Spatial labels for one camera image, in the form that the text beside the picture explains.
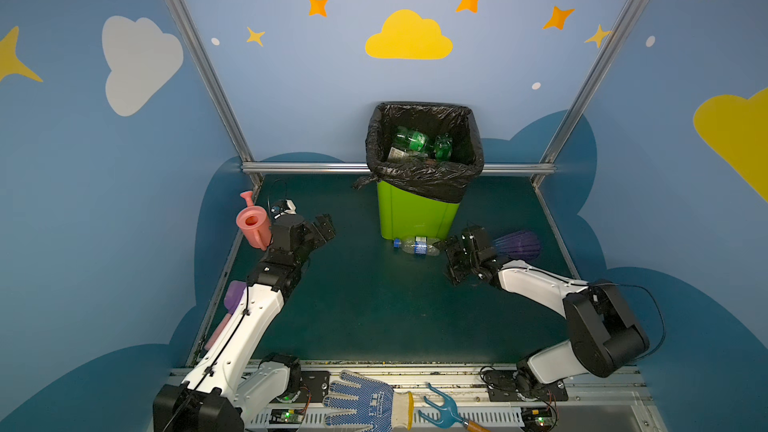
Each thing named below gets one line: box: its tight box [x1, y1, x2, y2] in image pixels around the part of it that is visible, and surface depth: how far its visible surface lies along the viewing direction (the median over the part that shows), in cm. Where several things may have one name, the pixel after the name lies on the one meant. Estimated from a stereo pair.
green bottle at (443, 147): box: [434, 132, 453, 161], surface depth 93 cm
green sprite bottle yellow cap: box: [394, 126, 429, 152], surface depth 95 cm
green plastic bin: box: [377, 181, 460, 240], surface depth 91 cm
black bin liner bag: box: [352, 102, 484, 203], surface depth 83 cm
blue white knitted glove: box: [323, 371, 415, 432], surface depth 73 cm
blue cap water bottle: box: [393, 236, 441, 256], surface depth 100 cm
